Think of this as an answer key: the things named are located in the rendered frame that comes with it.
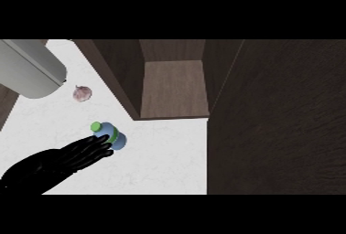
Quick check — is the pale purple garlic bulb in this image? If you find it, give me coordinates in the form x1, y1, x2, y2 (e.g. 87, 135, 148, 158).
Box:
71, 85, 93, 103

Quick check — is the blue water bottle green cap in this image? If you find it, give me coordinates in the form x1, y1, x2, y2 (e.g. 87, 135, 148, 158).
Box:
89, 121, 129, 151

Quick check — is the dark brown cabinet door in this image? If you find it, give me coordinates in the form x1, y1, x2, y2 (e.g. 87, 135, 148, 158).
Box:
206, 39, 346, 196

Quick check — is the open brown wooden cabinet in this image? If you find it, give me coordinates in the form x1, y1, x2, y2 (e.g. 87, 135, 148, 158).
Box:
71, 39, 247, 122

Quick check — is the brown wooden panel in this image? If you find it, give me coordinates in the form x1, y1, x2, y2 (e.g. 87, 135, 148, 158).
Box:
0, 83, 21, 132

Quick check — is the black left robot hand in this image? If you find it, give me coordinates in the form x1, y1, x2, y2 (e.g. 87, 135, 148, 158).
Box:
0, 134, 115, 196

